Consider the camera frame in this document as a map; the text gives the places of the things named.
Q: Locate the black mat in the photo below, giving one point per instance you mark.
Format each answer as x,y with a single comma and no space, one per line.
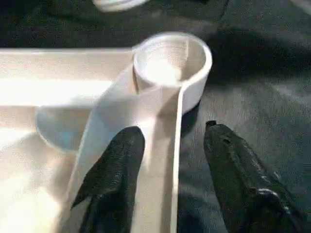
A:
255,85

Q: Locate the white plastic table top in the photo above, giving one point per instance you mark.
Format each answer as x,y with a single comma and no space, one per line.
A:
60,92

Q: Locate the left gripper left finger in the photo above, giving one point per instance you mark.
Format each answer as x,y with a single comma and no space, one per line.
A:
111,184

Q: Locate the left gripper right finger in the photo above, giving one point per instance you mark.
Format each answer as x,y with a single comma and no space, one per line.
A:
243,189

